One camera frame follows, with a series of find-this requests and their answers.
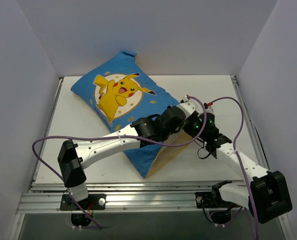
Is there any blue Pikachu pillowcase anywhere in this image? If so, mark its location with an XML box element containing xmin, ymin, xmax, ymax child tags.
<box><xmin>70</xmin><ymin>51</ymin><xmax>187</xmax><ymax>179</ymax></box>

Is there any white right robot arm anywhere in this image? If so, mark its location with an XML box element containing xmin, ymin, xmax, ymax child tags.
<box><xmin>183</xmin><ymin>112</ymin><xmax>293</xmax><ymax>224</ymax></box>

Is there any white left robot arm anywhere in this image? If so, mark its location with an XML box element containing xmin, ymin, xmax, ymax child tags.
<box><xmin>57</xmin><ymin>101</ymin><xmax>197</xmax><ymax>210</ymax></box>

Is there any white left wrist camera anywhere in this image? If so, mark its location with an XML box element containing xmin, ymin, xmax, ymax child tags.
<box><xmin>176</xmin><ymin>95</ymin><xmax>198</xmax><ymax>119</ymax></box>

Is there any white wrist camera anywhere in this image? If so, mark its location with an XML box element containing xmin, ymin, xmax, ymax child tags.
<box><xmin>204</xmin><ymin>102</ymin><xmax>215</xmax><ymax>115</ymax></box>
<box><xmin>176</xmin><ymin>95</ymin><xmax>198</xmax><ymax>119</ymax></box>

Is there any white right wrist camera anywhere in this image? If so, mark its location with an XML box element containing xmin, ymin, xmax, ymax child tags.
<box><xmin>204</xmin><ymin>102</ymin><xmax>215</xmax><ymax>115</ymax></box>

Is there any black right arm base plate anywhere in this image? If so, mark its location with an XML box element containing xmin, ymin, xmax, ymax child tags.
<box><xmin>194</xmin><ymin>191</ymin><xmax>239</xmax><ymax>209</ymax></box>

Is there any aluminium right side rail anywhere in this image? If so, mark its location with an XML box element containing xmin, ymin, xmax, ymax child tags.
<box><xmin>230</xmin><ymin>75</ymin><xmax>269</xmax><ymax>169</ymax></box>

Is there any aluminium rail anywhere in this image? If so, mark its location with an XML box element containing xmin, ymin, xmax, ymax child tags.
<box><xmin>230</xmin><ymin>75</ymin><xmax>269</xmax><ymax>169</ymax></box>
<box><xmin>30</xmin><ymin>76</ymin><xmax>64</xmax><ymax>186</ymax></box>

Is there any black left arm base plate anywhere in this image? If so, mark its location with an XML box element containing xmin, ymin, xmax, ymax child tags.
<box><xmin>59</xmin><ymin>193</ymin><xmax>107</xmax><ymax>211</ymax></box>

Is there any aluminium front rail frame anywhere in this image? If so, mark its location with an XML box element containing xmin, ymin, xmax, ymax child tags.
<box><xmin>17</xmin><ymin>180</ymin><xmax>287</xmax><ymax>215</ymax></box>

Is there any aluminium left side rail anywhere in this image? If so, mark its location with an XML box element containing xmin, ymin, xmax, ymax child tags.
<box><xmin>30</xmin><ymin>76</ymin><xmax>64</xmax><ymax>186</ymax></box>

